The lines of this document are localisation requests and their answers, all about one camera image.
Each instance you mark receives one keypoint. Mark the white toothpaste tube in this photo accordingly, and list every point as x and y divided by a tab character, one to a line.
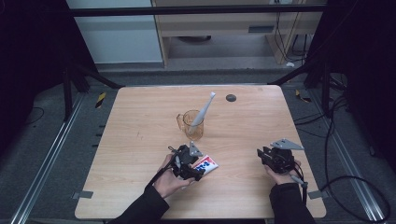
207	165

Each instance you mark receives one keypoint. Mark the aluminium floor rail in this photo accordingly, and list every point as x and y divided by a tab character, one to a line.
46	161
348	161

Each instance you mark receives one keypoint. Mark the black metal stand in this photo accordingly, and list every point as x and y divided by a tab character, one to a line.
74	84
317	77

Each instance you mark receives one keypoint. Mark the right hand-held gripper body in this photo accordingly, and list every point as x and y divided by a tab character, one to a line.
280	157

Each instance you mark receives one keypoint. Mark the light wooden desk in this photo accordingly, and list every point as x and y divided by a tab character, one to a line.
218	28

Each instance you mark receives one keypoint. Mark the white cabinet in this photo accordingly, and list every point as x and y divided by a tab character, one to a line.
118	34

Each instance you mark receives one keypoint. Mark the black horizontal frame bar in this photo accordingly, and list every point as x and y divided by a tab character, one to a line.
193	11

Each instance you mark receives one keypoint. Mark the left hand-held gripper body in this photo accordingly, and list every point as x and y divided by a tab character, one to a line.
186	160

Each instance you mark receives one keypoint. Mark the grey round table grommet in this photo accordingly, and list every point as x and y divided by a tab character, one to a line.
231	98

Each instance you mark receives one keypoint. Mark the yellow black striped tape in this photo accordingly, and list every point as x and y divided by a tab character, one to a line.
302	97
100	99

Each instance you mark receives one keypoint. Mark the clear amber glass cup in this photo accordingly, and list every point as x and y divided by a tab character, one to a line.
190	124

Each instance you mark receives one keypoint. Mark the person's left hand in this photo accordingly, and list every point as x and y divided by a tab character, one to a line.
169	183

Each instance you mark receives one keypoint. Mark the white electric toothbrush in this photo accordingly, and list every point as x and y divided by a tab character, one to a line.
203	112

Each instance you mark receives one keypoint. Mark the person's right hand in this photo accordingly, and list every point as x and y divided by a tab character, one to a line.
281	177

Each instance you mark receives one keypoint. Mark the grey table bracket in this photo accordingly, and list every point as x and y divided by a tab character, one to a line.
319	194
82	194

